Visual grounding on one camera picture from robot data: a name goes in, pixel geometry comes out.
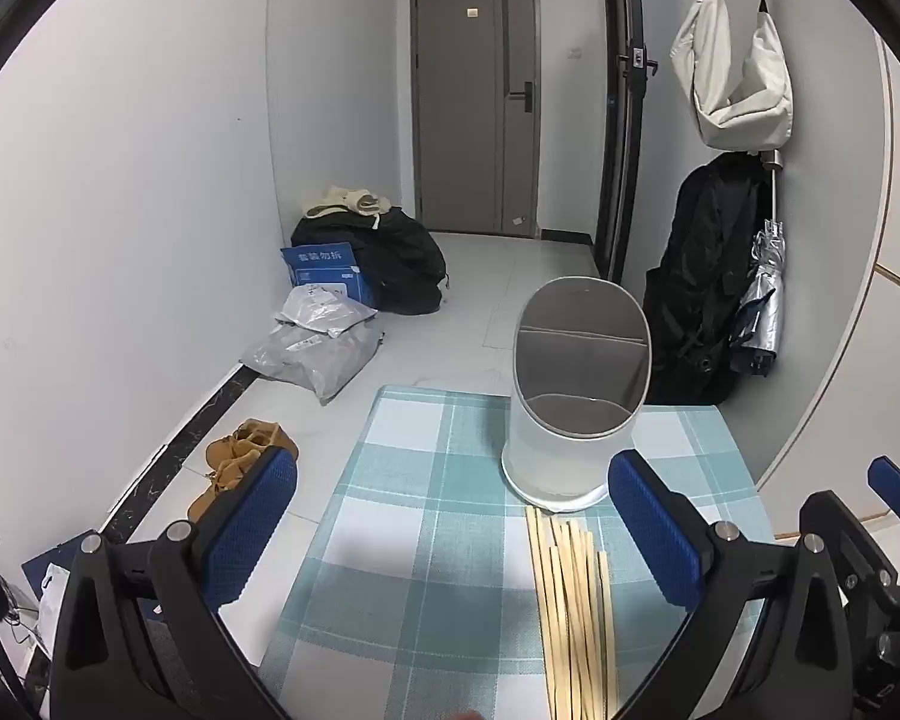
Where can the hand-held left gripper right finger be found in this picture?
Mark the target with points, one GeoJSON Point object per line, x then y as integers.
{"type": "Point", "coordinates": [656, 532]}

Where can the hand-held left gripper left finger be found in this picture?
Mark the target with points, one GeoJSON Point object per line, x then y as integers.
{"type": "Point", "coordinates": [251, 532]}

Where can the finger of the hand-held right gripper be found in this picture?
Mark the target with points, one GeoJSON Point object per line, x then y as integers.
{"type": "Point", "coordinates": [866, 551]}
{"type": "Point", "coordinates": [892, 475]}

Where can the pile of tan chopsticks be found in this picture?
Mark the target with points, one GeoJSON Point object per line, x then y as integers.
{"type": "Point", "coordinates": [570, 615]}

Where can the white utensil holder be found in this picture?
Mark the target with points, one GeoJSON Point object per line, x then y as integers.
{"type": "Point", "coordinates": [562, 457]}

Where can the white shoulder bag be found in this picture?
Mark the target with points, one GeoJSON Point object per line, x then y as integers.
{"type": "Point", "coordinates": [742, 90]}

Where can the white cabinet with gold trim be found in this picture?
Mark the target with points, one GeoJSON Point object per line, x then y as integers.
{"type": "Point", "coordinates": [870, 390]}

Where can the teal plaid tablecloth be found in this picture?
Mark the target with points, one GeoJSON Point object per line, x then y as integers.
{"type": "Point", "coordinates": [420, 540]}

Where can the large grey parcel bag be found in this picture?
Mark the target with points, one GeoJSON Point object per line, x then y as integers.
{"type": "Point", "coordinates": [307, 360]}

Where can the dark blue shoe box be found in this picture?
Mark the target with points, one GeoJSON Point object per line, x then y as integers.
{"type": "Point", "coordinates": [45, 559]}

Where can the white plastic bag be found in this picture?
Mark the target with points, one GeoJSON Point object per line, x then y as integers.
{"type": "Point", "coordinates": [54, 604]}

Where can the silver folded umbrella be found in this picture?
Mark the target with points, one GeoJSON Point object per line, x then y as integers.
{"type": "Point", "coordinates": [765, 300]}

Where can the small grey parcel bag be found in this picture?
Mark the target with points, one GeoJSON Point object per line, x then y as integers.
{"type": "Point", "coordinates": [322, 311]}

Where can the blue cardboard box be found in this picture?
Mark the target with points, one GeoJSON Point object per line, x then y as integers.
{"type": "Point", "coordinates": [322, 270]}

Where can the black duffel bag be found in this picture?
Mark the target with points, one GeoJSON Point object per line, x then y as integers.
{"type": "Point", "coordinates": [405, 262]}

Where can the beige garment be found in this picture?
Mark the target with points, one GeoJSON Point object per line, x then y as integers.
{"type": "Point", "coordinates": [345, 202]}

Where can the dark door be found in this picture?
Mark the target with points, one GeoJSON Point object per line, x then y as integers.
{"type": "Point", "coordinates": [621, 180]}

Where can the grey entry door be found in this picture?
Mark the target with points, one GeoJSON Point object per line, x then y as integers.
{"type": "Point", "coordinates": [457, 127]}

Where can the black door lock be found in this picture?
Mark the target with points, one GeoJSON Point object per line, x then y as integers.
{"type": "Point", "coordinates": [525, 96]}

